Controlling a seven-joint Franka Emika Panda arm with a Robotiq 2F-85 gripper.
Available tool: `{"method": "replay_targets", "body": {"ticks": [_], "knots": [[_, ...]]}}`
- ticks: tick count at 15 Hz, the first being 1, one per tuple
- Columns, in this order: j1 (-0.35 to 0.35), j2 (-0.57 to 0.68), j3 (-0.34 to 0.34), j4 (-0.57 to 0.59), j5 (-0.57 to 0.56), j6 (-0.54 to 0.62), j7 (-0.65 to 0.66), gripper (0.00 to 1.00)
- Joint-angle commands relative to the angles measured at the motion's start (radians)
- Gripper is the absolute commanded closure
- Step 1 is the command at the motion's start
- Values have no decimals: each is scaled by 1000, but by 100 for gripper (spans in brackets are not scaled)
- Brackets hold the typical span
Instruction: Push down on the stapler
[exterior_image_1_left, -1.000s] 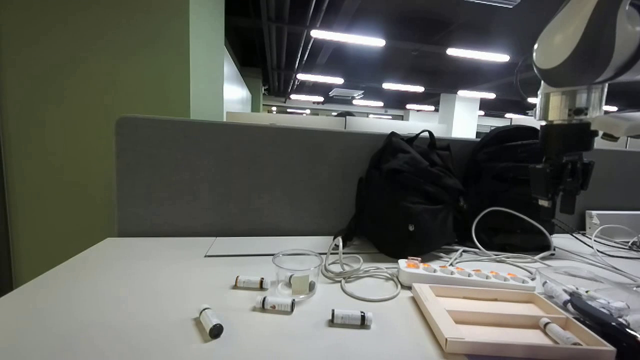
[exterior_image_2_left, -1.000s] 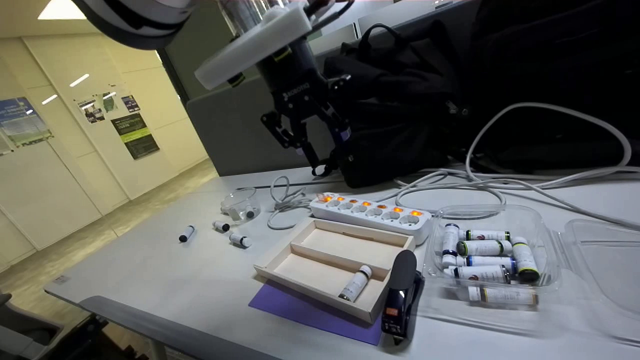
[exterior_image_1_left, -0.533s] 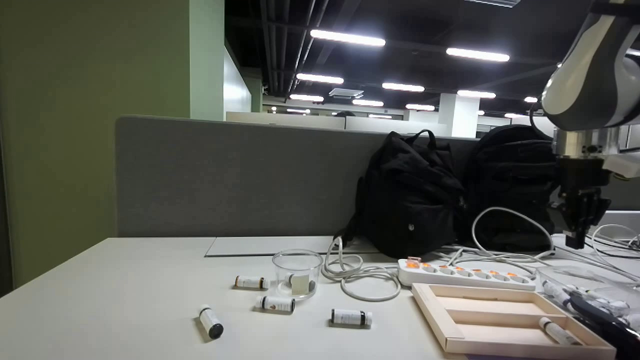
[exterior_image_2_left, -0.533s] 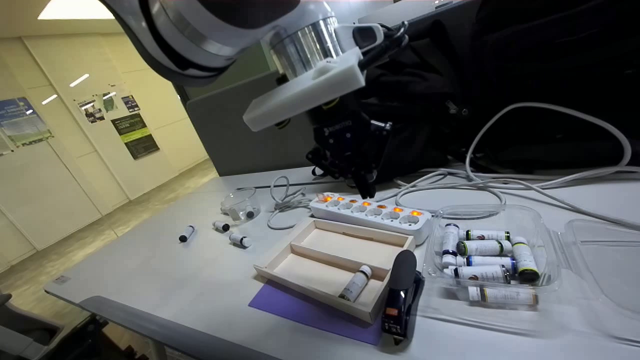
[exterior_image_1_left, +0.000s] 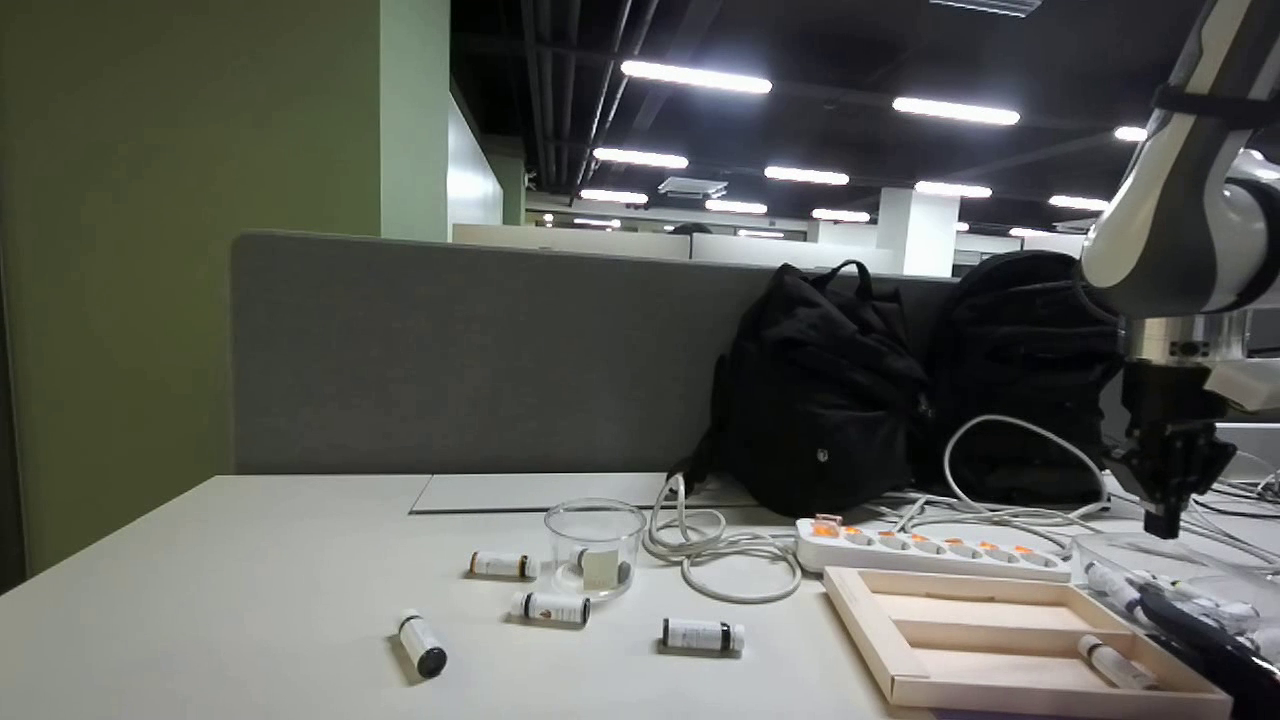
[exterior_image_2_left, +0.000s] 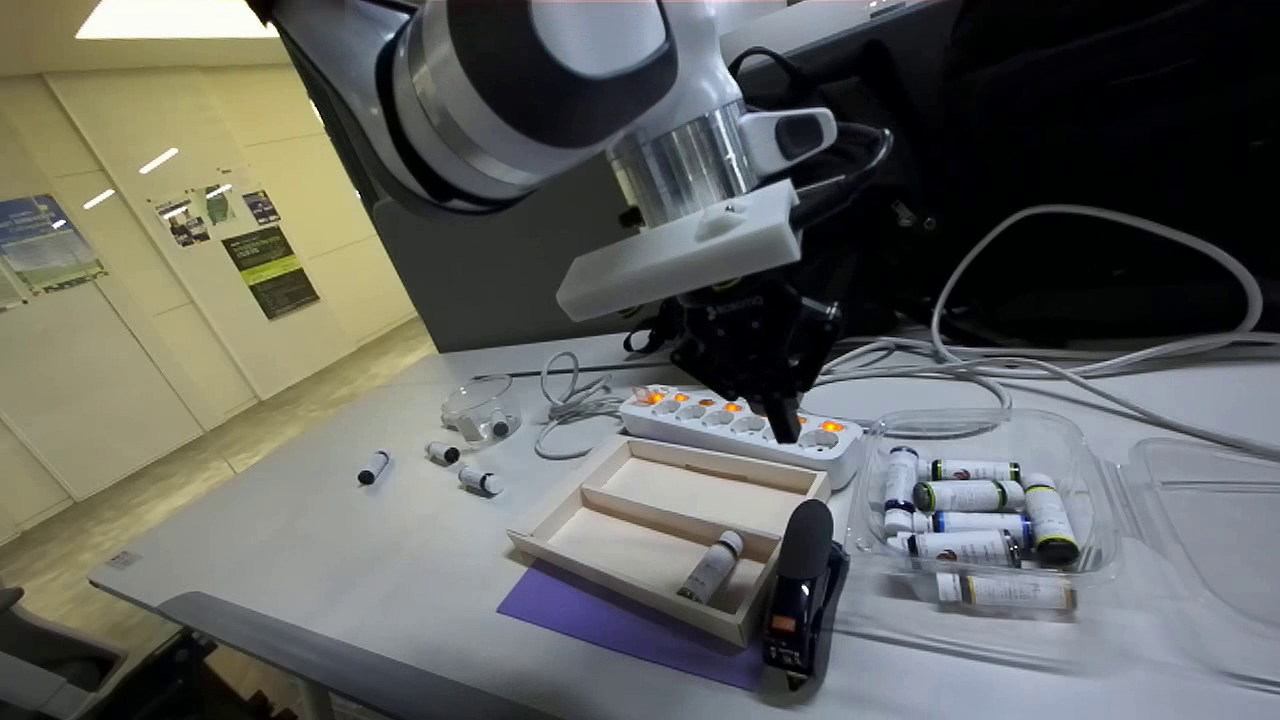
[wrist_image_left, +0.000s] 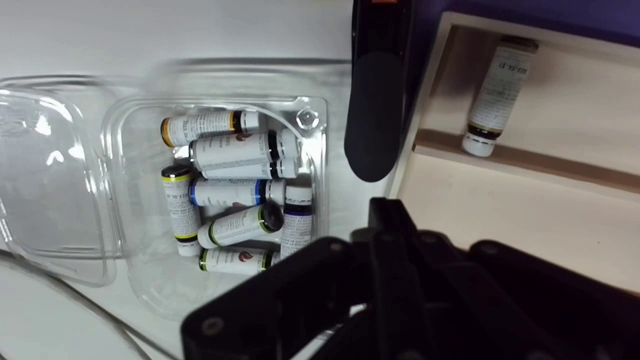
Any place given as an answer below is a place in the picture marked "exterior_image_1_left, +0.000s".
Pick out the coil of white cable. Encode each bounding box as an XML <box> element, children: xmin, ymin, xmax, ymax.
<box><xmin>642</xmin><ymin>472</ymin><xmax>804</xmax><ymax>605</ymax></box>

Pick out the black backpack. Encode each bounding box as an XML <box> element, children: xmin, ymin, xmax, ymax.
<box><xmin>668</xmin><ymin>260</ymin><xmax>933</xmax><ymax>518</ymax></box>
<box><xmin>922</xmin><ymin>250</ymin><xmax>1129</xmax><ymax>507</ymax></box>

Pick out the clear plastic container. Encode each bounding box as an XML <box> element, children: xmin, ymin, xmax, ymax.
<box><xmin>1071</xmin><ymin>531</ymin><xmax>1280</xmax><ymax>663</ymax></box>

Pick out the white power strip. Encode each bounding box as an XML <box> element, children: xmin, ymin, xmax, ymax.
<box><xmin>795</xmin><ymin>514</ymin><xmax>1074</xmax><ymax>584</ymax></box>

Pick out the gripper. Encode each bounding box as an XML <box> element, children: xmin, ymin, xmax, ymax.
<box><xmin>1104</xmin><ymin>359</ymin><xmax>1239</xmax><ymax>541</ymax></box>

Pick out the grey desk partition screen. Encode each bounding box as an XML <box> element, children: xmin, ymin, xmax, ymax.
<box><xmin>231</xmin><ymin>231</ymin><xmax>1126</xmax><ymax>477</ymax></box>

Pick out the wooden tray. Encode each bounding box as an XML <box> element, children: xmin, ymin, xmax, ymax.
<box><xmin>822</xmin><ymin>565</ymin><xmax>1234</xmax><ymax>720</ymax></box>

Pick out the small white bottle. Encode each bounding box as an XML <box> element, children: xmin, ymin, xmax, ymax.
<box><xmin>469</xmin><ymin>550</ymin><xmax>540</xmax><ymax>580</ymax></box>
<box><xmin>573</xmin><ymin>545</ymin><xmax>634</xmax><ymax>591</ymax></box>
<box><xmin>510</xmin><ymin>590</ymin><xmax>592</xmax><ymax>627</ymax></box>
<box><xmin>1084</xmin><ymin>561</ymin><xmax>1144</xmax><ymax>615</ymax></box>
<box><xmin>1077</xmin><ymin>633</ymin><xmax>1160</xmax><ymax>692</ymax></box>
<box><xmin>661</xmin><ymin>617</ymin><xmax>747</xmax><ymax>654</ymax></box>
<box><xmin>397</xmin><ymin>609</ymin><xmax>449</xmax><ymax>680</ymax></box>
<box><xmin>1165</xmin><ymin>580</ymin><xmax>1263</xmax><ymax>626</ymax></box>

